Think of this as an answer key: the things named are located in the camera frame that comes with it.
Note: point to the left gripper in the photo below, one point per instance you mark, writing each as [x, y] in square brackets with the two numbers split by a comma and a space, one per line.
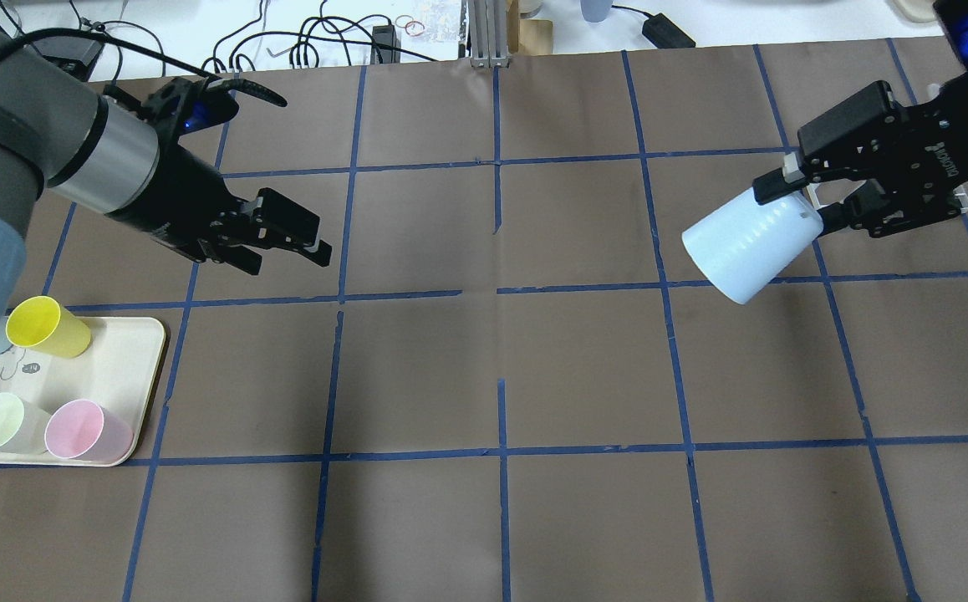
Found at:
[173, 194]

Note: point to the light blue plastic cup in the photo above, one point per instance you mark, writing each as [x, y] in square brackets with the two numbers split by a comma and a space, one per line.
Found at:
[743, 245]

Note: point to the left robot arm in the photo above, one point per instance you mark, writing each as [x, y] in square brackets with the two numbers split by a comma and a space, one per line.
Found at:
[121, 157]

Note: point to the yellow plastic cup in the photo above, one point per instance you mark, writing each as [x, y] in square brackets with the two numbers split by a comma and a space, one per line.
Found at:
[42, 324]

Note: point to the pink plastic cup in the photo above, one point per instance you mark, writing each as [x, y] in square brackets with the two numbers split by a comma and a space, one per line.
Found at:
[85, 431]

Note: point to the pale green plastic cup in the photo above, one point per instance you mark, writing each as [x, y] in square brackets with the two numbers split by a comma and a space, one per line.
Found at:
[22, 425]

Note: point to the black power adapter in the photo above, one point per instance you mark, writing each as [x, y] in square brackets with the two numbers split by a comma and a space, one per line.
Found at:
[662, 33]

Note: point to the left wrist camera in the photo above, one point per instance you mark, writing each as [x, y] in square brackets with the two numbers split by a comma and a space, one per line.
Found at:
[186, 106]

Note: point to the aluminium frame post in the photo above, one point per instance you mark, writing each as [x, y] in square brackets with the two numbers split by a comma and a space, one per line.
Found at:
[486, 33]

